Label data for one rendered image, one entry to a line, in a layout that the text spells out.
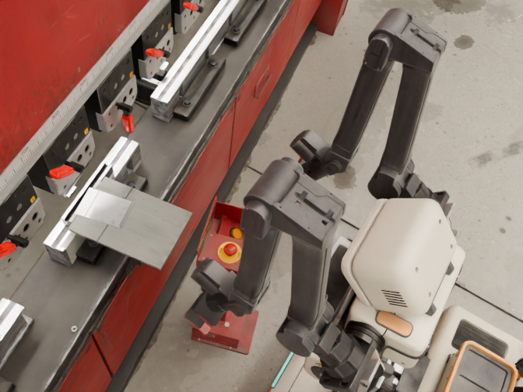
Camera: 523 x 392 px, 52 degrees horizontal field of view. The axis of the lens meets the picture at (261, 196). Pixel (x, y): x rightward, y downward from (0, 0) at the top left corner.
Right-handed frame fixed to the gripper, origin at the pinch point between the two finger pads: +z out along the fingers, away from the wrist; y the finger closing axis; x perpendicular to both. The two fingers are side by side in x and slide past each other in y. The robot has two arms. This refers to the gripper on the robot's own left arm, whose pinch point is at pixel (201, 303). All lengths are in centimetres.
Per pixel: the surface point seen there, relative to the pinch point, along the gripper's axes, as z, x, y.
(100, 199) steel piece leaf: 16.8, -34.4, -8.9
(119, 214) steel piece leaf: 13.8, -28.3, -8.1
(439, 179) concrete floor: 68, 85, -159
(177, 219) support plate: 8.0, -16.5, -15.5
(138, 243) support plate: 9.8, -20.1, -4.1
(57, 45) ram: -30, -59, -9
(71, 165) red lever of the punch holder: -7.8, -43.7, -1.6
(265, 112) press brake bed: 108, -4, -140
